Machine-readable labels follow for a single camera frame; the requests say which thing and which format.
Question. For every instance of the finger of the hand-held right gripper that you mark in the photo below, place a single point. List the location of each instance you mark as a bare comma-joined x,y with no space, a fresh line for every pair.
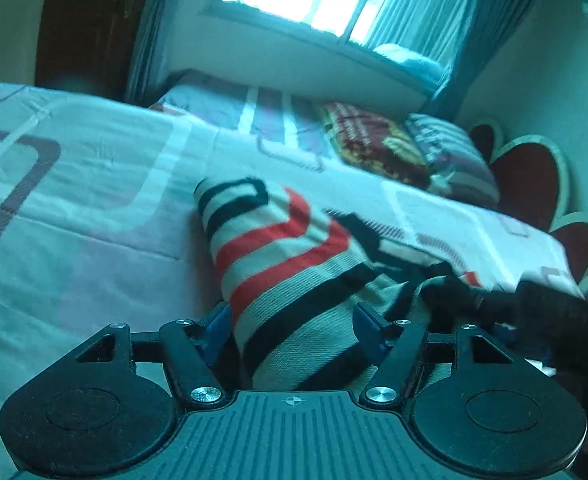
496,305

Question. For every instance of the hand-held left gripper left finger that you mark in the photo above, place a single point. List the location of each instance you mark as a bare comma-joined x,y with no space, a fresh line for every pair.
219,327

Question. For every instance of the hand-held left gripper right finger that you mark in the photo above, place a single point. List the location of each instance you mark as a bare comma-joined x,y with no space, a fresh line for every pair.
369,327

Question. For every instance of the white red black striped sweater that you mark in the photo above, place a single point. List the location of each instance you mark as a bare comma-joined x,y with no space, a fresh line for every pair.
294,280

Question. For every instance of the red heart-shaped headboard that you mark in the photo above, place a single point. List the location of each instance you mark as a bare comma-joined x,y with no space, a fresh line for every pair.
524,180

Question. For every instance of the grey striped pillow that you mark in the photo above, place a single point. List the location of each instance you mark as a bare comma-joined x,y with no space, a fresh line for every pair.
449,155

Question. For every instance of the bed with patterned sheet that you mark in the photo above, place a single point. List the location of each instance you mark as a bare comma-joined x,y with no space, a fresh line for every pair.
99,210

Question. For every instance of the red printed folded blanket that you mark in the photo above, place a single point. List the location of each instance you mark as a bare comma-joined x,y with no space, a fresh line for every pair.
374,140

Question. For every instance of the blue striped folded bedding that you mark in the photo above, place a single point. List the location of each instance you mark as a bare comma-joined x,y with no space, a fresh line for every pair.
224,105

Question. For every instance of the light blue cloth on windowsill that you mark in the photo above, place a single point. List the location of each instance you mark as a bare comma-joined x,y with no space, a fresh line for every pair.
409,62

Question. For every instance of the blue curtain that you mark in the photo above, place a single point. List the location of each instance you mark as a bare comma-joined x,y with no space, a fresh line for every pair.
489,35
149,35

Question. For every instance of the brown wooden door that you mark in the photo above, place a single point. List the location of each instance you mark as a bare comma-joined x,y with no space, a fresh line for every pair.
89,25

